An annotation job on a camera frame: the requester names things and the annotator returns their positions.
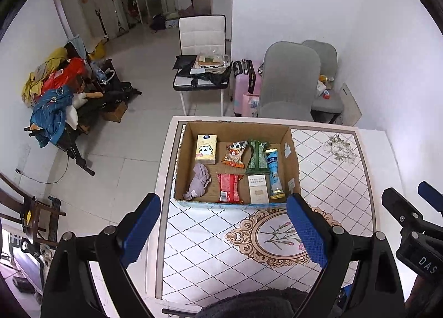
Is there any blue and white tube packet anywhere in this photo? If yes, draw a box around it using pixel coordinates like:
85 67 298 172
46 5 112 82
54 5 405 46
265 148 287 200

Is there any dark wooden chair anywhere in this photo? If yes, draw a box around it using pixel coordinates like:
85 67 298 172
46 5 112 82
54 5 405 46
0 172 66 247

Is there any cartoon snack packet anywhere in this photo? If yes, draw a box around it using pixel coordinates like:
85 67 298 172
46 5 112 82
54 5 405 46
221 141 248 169

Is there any yellow tissue pack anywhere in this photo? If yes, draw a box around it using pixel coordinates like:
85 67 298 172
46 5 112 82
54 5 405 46
195 134 218 165

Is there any purple soft cloth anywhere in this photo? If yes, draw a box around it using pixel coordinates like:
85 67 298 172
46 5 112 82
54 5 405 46
182 163 212 200

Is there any red plastic bag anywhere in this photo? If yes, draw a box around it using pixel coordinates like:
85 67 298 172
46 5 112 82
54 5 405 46
41 58 86 96

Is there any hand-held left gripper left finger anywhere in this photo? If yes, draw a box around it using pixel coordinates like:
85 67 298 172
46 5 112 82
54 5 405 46
41 193 162 318

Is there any white board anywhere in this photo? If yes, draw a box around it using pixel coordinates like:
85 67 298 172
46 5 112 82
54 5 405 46
341 83 362 128

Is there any white cabinet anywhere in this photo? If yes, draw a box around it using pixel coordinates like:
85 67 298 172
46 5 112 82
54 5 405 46
211 0 233 42

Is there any pink suitcase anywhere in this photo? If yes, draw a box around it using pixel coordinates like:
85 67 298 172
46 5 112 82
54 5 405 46
231 59 263 118

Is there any white plush toy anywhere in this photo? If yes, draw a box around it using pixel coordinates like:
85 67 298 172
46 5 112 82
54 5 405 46
66 92 88 129

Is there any black metal rack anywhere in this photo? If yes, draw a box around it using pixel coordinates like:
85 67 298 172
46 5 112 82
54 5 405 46
24 58 143 176

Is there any yellow and white bag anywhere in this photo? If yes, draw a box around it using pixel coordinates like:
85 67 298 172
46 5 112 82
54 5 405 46
316 75 335 99

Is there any small cardboard box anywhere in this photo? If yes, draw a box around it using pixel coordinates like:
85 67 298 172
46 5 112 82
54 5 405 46
101 100 128 123

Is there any stack of papers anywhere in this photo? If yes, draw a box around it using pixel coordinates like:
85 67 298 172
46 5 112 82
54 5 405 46
195 53 232 71

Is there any floral patterned table cover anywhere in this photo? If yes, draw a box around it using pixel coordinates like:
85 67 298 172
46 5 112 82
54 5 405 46
155 120 377 306

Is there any blue garment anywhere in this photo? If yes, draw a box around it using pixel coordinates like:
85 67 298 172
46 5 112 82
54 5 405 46
30 85 75 148

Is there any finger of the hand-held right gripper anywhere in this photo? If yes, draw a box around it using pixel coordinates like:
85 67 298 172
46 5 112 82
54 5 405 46
382 187 429 233
417 181 443 217

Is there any pink paper bag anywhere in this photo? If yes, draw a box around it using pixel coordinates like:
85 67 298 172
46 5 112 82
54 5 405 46
241 93 260 118

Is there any grey fabric chair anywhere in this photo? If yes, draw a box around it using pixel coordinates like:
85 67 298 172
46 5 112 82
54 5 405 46
302 40 345 125
258 41 322 122

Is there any white padded chair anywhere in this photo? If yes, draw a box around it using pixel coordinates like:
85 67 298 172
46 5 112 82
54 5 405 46
172 15 232 116

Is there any black flat bag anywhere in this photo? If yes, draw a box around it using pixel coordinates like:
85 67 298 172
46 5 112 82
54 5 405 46
173 55 198 71

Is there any green tissue packet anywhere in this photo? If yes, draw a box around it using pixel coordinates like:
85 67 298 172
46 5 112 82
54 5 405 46
245 139 271 176

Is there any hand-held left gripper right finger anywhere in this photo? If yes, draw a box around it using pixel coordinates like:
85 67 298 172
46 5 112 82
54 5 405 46
286 193 406 318

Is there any dark fleece clothing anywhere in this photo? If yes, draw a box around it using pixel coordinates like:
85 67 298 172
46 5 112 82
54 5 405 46
200 287 309 318

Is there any red wet wipes packet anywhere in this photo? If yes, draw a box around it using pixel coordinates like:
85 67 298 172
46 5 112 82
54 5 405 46
217 173 244 204

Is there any yellow garment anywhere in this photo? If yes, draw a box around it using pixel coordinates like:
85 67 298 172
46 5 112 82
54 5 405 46
21 47 68 108

